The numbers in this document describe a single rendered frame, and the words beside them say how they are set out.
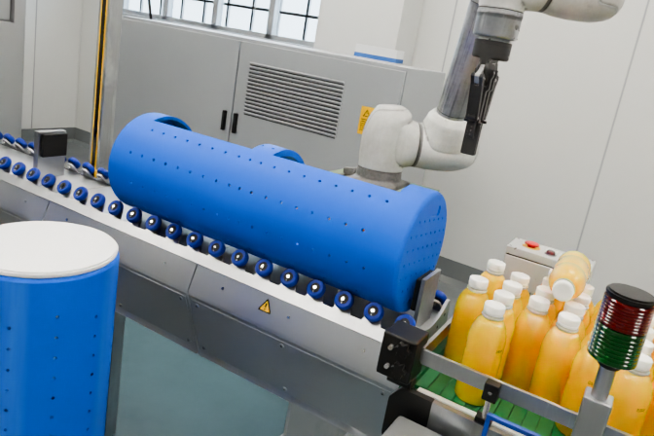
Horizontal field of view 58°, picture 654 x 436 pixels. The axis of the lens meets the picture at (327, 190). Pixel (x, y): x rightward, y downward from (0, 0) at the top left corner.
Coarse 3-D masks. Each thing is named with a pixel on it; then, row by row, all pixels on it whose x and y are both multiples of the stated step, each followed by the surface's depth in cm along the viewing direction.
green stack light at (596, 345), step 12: (600, 324) 79; (600, 336) 79; (612, 336) 78; (624, 336) 77; (588, 348) 82; (600, 348) 79; (612, 348) 78; (624, 348) 77; (636, 348) 78; (600, 360) 79; (612, 360) 78; (624, 360) 78; (636, 360) 78
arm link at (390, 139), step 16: (384, 112) 193; (400, 112) 194; (368, 128) 196; (384, 128) 192; (400, 128) 193; (416, 128) 195; (368, 144) 196; (384, 144) 193; (400, 144) 194; (416, 144) 194; (368, 160) 196; (384, 160) 195; (400, 160) 196
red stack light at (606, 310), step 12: (612, 300) 78; (600, 312) 80; (612, 312) 78; (624, 312) 77; (636, 312) 76; (648, 312) 76; (612, 324) 78; (624, 324) 77; (636, 324) 76; (648, 324) 77; (636, 336) 77
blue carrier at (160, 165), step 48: (144, 144) 155; (192, 144) 151; (144, 192) 155; (192, 192) 146; (240, 192) 139; (288, 192) 134; (336, 192) 130; (384, 192) 128; (432, 192) 129; (240, 240) 143; (288, 240) 133; (336, 240) 127; (384, 240) 122; (432, 240) 136; (384, 288) 123
